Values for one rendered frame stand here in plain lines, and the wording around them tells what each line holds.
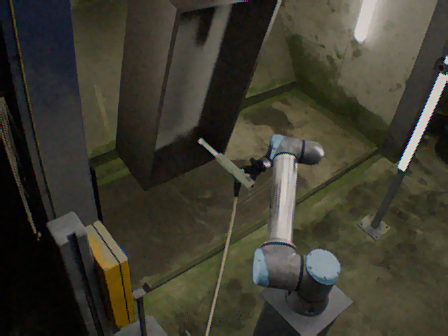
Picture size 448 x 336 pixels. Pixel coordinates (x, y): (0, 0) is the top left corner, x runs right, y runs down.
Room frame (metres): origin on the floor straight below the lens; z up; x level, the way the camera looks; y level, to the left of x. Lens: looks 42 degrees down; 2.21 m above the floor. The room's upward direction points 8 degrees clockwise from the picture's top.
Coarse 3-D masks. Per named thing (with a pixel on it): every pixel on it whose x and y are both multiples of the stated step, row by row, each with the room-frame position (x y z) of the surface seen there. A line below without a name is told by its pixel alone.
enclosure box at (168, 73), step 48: (144, 0) 1.65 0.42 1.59; (192, 0) 1.57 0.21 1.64; (240, 0) 1.71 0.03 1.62; (144, 48) 1.64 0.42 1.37; (192, 48) 2.12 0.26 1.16; (240, 48) 2.07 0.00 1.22; (144, 96) 1.64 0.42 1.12; (192, 96) 2.24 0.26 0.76; (240, 96) 2.03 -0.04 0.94; (144, 144) 1.64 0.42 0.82; (192, 144) 2.09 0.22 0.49
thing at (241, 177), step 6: (204, 144) 2.03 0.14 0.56; (210, 150) 1.98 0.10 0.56; (216, 156) 1.92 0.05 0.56; (222, 156) 1.92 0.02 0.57; (222, 162) 1.88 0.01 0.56; (228, 162) 1.88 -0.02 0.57; (228, 168) 1.84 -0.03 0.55; (234, 168) 1.84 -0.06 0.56; (234, 174) 1.80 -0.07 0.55; (240, 174) 1.79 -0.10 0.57; (234, 180) 1.82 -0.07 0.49; (240, 180) 1.77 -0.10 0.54; (246, 180) 1.75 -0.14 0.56; (252, 180) 1.76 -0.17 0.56; (234, 186) 1.82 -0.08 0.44; (240, 186) 1.82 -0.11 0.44; (246, 186) 1.73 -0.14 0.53; (234, 192) 1.81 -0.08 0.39
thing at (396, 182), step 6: (414, 156) 2.03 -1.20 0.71; (408, 168) 2.03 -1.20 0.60; (396, 174) 2.03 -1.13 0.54; (402, 174) 2.00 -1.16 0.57; (396, 180) 2.02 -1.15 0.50; (402, 180) 2.03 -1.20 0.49; (390, 186) 2.03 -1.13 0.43; (396, 186) 2.00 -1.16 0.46; (390, 192) 2.02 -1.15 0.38; (384, 198) 2.03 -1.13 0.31; (390, 198) 2.00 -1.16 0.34; (384, 204) 2.01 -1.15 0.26; (378, 210) 2.03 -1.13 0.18; (384, 210) 2.00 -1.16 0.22; (378, 216) 2.01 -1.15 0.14; (372, 222) 2.03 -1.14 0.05; (378, 222) 2.00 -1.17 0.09
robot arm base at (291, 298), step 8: (288, 296) 0.95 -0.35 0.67; (296, 296) 0.93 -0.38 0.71; (328, 296) 0.95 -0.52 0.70; (288, 304) 0.93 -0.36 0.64; (296, 304) 0.91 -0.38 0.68; (304, 304) 0.90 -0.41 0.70; (312, 304) 0.90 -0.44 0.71; (320, 304) 0.90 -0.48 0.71; (296, 312) 0.89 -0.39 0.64; (304, 312) 0.88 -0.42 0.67; (312, 312) 0.88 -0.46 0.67; (320, 312) 0.89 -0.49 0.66
